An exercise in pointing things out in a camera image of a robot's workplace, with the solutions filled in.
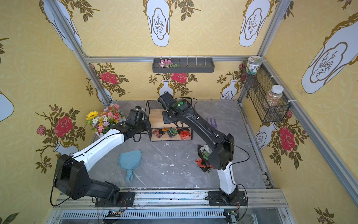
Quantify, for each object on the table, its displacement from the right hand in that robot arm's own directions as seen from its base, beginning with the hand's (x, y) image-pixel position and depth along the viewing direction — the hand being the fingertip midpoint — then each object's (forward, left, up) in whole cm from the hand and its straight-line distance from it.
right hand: (173, 115), depth 83 cm
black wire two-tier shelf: (+7, +14, -6) cm, 17 cm away
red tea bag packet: (-22, -23, -20) cm, 38 cm away
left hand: (-2, +18, -6) cm, 19 cm away
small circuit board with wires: (-48, +29, -24) cm, 61 cm away
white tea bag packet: (-10, -21, -21) cm, 32 cm away
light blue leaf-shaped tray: (-20, +27, -22) cm, 40 cm away
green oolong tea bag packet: (-15, -21, -20) cm, 33 cm away
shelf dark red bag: (0, +14, -20) cm, 24 cm away
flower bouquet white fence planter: (-3, +46, -5) cm, 46 cm away
